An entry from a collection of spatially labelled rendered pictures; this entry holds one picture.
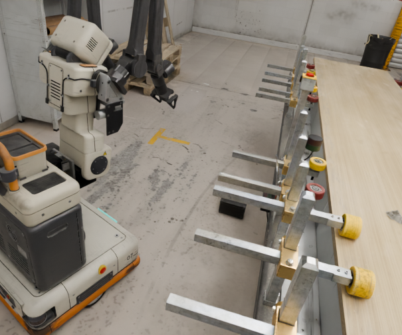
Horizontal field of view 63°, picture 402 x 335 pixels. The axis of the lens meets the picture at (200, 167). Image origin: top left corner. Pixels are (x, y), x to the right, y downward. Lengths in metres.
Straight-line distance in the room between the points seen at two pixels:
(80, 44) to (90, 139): 0.43
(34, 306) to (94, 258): 0.34
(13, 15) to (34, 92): 0.68
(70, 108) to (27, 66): 2.07
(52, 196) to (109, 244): 0.60
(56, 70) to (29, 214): 0.60
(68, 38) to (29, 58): 2.02
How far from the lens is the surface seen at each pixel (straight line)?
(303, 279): 0.76
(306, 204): 0.94
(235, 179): 1.47
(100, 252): 1.90
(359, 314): 1.08
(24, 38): 3.52
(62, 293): 1.79
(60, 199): 1.47
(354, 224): 1.25
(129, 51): 1.50
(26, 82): 3.67
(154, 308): 2.01
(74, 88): 1.48
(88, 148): 1.65
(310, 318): 1.37
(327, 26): 9.06
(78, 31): 1.54
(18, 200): 1.44
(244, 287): 2.17
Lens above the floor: 1.67
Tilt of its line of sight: 32 degrees down
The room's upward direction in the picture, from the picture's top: 8 degrees clockwise
